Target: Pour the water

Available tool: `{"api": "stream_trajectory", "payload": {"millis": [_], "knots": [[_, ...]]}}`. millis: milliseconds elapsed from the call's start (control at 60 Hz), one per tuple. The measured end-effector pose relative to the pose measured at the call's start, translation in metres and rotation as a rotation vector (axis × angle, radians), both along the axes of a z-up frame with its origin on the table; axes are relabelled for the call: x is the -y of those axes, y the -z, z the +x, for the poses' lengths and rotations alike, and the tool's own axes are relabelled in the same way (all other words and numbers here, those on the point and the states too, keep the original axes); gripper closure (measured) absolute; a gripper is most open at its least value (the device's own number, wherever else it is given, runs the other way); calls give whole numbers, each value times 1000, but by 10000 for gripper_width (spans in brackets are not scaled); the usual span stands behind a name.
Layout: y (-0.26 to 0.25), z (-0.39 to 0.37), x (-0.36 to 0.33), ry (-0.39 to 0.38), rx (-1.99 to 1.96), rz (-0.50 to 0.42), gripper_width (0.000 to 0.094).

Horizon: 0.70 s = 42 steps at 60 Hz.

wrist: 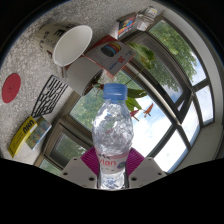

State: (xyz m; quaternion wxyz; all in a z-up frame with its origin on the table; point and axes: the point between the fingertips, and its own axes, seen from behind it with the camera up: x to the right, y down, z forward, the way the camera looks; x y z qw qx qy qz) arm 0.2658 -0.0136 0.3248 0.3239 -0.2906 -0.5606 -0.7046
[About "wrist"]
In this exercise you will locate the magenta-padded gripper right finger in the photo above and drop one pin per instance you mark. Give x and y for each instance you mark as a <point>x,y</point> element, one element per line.
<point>148,171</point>

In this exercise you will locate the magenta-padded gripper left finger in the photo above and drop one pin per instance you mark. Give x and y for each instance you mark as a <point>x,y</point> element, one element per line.
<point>76,170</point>

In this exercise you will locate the clear plastic water bottle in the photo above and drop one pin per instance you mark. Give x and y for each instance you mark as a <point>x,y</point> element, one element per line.
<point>112,133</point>

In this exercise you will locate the long yellow box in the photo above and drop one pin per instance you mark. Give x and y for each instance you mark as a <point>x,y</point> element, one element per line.
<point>21,136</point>

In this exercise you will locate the black lattice trivet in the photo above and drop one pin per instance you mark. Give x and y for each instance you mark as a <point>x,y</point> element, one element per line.
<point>50,96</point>

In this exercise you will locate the brown-framed bay window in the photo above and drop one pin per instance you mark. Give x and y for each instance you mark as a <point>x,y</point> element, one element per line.
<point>181,100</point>

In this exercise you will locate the potted plant in white pot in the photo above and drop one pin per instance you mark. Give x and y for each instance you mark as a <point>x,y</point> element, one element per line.
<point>81,75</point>

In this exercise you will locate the flat round red coaster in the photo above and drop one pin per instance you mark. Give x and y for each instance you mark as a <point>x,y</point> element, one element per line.
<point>11,88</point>

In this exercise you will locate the red and white box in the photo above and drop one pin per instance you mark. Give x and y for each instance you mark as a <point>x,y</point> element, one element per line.
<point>113,55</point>

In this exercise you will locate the white paper cup black print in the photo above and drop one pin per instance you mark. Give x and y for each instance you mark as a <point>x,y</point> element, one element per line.
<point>71,45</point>

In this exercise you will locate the small colourful book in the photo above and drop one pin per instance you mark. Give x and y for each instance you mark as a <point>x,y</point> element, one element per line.
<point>126,26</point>

